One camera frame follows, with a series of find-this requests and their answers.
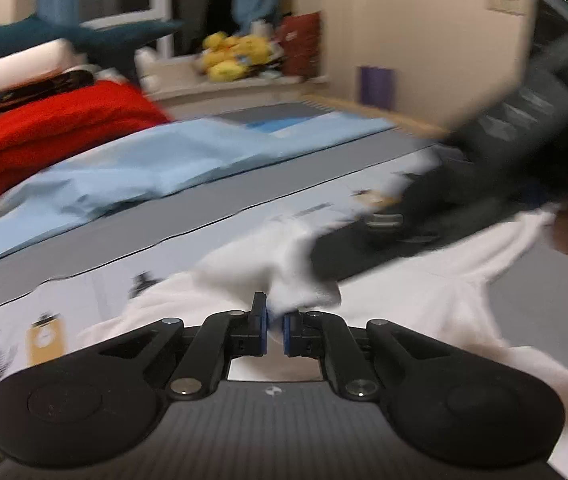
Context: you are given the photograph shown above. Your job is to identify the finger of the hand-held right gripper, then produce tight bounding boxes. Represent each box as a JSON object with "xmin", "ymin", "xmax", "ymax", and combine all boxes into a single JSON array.
[
  {"xmin": 309, "ymin": 195, "xmax": 550, "ymax": 283},
  {"xmin": 364, "ymin": 160, "xmax": 475, "ymax": 241}
]

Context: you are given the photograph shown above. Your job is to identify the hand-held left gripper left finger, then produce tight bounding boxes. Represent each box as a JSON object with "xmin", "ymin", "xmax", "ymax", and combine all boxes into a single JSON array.
[{"xmin": 95, "ymin": 292, "xmax": 268, "ymax": 402}]

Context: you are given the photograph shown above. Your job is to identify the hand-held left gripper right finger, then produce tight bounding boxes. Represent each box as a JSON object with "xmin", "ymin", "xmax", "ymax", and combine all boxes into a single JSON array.
[{"xmin": 282, "ymin": 310, "xmax": 459, "ymax": 402}]

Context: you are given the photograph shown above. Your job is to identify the white garment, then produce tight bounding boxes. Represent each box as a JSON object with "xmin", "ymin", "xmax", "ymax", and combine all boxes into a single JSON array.
[{"xmin": 79, "ymin": 147, "xmax": 568, "ymax": 476}]

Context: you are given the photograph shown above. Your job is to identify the printed grey bed sheet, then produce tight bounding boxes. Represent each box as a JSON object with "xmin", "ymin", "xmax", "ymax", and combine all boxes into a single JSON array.
[{"xmin": 0, "ymin": 100, "xmax": 568, "ymax": 411}]

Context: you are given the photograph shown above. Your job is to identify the red bag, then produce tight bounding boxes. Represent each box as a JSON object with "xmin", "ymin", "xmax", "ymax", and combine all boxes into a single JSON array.
[{"xmin": 276, "ymin": 11, "xmax": 323, "ymax": 79}]

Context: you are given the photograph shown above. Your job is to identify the light blue blanket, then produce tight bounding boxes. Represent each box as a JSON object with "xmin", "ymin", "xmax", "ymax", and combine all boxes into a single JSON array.
[{"xmin": 0, "ymin": 110, "xmax": 396, "ymax": 275}]

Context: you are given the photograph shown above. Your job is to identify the yellow plush toy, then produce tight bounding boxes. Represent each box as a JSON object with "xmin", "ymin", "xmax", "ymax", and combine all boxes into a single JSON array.
[{"xmin": 195, "ymin": 31, "xmax": 276, "ymax": 83}]

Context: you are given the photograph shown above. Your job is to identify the red blanket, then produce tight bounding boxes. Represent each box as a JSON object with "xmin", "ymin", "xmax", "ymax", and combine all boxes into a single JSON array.
[{"xmin": 0, "ymin": 80, "xmax": 172, "ymax": 212}]

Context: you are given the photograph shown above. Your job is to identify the black printed cloth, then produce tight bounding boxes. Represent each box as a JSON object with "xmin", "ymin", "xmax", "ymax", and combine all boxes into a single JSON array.
[{"xmin": 0, "ymin": 70, "xmax": 98, "ymax": 128}]

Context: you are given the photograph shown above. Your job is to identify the blue shark plush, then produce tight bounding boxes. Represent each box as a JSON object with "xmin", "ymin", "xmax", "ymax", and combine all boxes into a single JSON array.
[{"xmin": 0, "ymin": 14, "xmax": 186, "ymax": 68}]

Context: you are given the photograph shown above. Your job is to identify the white folded cloth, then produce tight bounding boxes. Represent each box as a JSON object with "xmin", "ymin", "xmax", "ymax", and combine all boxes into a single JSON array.
[{"xmin": 0, "ymin": 40, "xmax": 81, "ymax": 100}]

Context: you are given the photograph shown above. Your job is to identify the wooden bed frame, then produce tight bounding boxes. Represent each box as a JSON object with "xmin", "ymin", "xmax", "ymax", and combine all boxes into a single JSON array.
[{"xmin": 303, "ymin": 93, "xmax": 451, "ymax": 137}]

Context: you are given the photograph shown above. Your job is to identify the white window frame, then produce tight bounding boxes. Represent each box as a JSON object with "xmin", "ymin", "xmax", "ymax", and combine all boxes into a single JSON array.
[{"xmin": 80, "ymin": 0, "xmax": 174, "ymax": 57}]

